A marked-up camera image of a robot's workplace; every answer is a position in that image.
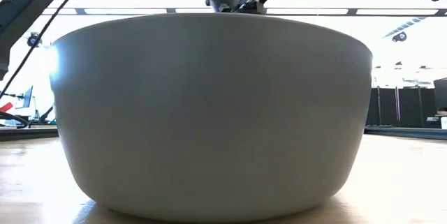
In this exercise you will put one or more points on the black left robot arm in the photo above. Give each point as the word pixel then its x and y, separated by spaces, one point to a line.
pixel 21 11

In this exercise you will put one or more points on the black round ceiling fixture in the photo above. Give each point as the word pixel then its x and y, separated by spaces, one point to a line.
pixel 399 36
pixel 34 39

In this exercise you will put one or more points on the black partition panels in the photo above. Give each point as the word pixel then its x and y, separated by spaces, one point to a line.
pixel 401 107

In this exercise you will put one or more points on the grey bowl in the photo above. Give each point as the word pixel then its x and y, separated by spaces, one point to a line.
pixel 209 119

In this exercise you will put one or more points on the computer monitor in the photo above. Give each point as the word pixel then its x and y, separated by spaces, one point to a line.
pixel 27 97

